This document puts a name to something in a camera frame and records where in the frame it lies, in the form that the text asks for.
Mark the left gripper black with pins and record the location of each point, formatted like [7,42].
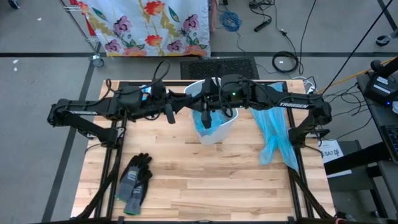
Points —
[158,96]

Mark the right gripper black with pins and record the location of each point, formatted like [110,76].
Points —
[217,96]

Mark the light blue trash bag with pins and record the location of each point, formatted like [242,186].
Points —
[273,133]
[202,127]

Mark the white plastic trash bin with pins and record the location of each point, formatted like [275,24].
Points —
[217,137]

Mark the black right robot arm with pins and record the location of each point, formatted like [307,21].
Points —
[295,104]

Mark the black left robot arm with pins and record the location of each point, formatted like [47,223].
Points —
[90,109]

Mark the black floor grate mat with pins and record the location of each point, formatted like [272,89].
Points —
[245,68]

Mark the grey black work glove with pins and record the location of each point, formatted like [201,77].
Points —
[136,202]
[132,177]

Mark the floral print curtain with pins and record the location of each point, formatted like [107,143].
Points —
[143,28]

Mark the rack caster wheel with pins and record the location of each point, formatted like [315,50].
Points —
[97,61]

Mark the white power strip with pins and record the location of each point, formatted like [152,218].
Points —
[310,90]

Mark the black power strip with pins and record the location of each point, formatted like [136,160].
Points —
[262,25]

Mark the white label sheet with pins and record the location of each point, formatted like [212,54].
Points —
[331,152]

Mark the black side stand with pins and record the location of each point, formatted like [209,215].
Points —
[357,158]

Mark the black slanted pole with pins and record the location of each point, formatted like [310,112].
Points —
[357,45]

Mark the grey desk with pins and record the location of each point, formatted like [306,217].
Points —
[377,115]

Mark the black labelled device box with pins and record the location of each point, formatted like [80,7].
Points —
[379,90]

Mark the black keyboard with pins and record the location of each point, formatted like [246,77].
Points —
[391,140]

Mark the black chair base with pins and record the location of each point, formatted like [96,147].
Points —
[383,41]

